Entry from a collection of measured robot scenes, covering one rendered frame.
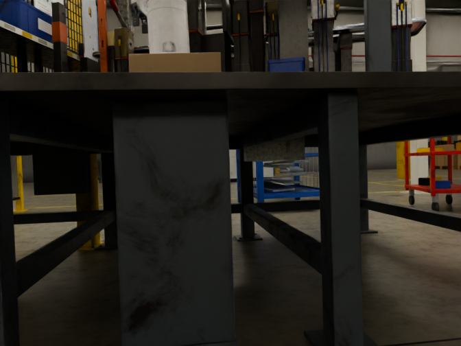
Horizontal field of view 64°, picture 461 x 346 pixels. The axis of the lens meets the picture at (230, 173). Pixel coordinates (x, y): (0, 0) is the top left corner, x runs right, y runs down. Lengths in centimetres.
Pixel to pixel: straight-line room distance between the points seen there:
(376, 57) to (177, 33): 61
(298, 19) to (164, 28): 43
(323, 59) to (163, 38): 58
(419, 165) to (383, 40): 435
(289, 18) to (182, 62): 42
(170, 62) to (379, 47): 64
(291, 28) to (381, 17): 27
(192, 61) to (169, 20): 16
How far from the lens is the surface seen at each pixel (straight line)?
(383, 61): 128
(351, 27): 159
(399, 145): 887
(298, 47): 127
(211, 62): 106
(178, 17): 117
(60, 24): 185
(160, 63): 106
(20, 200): 516
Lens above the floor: 49
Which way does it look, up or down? 1 degrees down
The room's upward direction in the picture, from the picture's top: 2 degrees counter-clockwise
